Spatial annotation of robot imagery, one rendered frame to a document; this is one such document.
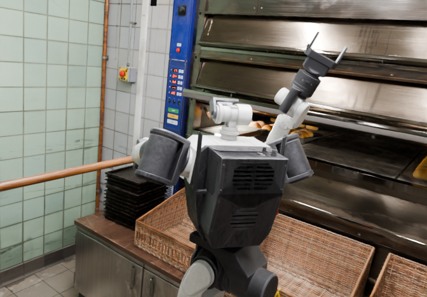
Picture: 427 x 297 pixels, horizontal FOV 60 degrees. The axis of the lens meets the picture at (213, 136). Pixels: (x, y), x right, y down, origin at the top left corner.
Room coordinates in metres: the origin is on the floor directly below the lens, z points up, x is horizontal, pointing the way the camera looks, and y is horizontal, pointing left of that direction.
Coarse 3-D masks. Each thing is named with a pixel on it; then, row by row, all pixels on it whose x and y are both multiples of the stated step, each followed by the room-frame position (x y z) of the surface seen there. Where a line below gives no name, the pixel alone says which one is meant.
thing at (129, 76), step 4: (120, 68) 2.62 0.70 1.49; (124, 68) 2.60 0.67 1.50; (128, 68) 2.58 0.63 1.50; (132, 68) 2.60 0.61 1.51; (124, 72) 2.59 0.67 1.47; (128, 72) 2.58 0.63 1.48; (132, 72) 2.60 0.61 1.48; (120, 76) 2.62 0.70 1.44; (124, 76) 2.59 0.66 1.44; (128, 76) 2.58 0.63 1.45; (132, 76) 2.60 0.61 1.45; (120, 80) 2.62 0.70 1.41; (124, 80) 2.59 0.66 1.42; (128, 80) 2.58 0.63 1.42; (132, 80) 2.61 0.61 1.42
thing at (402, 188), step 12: (204, 132) 2.27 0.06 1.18; (324, 168) 1.83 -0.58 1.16; (336, 168) 1.79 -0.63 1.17; (348, 168) 1.79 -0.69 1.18; (360, 180) 1.72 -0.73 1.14; (372, 180) 1.69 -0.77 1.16; (384, 180) 1.67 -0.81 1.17; (396, 180) 1.67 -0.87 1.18; (408, 192) 1.61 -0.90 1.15; (420, 192) 1.58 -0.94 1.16
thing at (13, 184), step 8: (240, 136) 2.17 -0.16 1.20; (248, 136) 2.25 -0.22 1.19; (112, 160) 1.41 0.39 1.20; (120, 160) 1.43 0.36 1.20; (128, 160) 1.46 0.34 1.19; (72, 168) 1.27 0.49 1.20; (80, 168) 1.28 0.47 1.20; (88, 168) 1.31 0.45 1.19; (96, 168) 1.33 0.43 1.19; (104, 168) 1.37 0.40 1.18; (32, 176) 1.14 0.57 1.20; (40, 176) 1.16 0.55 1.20; (48, 176) 1.18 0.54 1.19; (56, 176) 1.20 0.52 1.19; (64, 176) 1.23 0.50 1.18; (0, 184) 1.06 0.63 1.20; (8, 184) 1.07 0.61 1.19; (16, 184) 1.09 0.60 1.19; (24, 184) 1.11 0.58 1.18; (32, 184) 1.14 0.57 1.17
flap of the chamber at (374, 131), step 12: (192, 96) 2.15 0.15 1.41; (204, 96) 2.10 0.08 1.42; (252, 108) 1.92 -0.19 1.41; (264, 108) 1.88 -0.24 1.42; (312, 120) 1.74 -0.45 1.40; (324, 120) 1.71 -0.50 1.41; (360, 132) 1.71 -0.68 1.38; (372, 132) 1.58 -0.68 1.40; (384, 132) 1.56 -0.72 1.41; (396, 132) 1.53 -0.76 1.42; (420, 144) 1.57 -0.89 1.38
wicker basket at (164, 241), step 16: (160, 208) 2.02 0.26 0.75; (176, 208) 2.14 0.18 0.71; (144, 224) 1.84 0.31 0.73; (160, 224) 2.04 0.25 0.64; (176, 224) 2.16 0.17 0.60; (192, 224) 2.16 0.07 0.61; (144, 240) 1.84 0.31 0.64; (160, 240) 1.77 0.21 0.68; (176, 240) 1.71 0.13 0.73; (160, 256) 1.76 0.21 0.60; (176, 256) 1.80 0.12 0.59
